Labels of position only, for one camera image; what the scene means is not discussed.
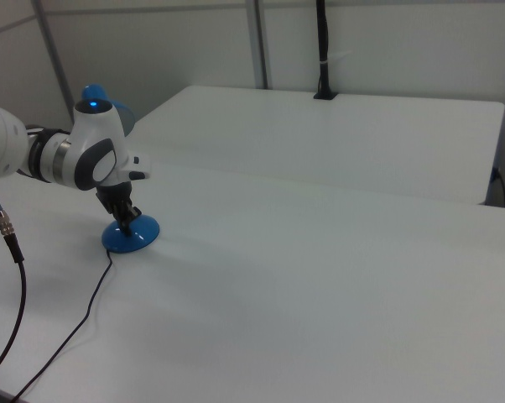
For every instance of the blue desk lamp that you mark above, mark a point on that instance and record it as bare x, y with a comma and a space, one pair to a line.
145, 235

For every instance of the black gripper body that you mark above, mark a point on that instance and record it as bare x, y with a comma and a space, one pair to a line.
115, 195

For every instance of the grey metal partition post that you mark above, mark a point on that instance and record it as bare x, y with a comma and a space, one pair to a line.
55, 54
259, 42

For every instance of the black clamped pole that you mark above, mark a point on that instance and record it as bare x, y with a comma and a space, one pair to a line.
324, 42

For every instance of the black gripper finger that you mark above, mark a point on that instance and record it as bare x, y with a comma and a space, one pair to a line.
122, 220
135, 213

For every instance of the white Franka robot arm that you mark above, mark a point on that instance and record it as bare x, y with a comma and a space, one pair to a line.
89, 147

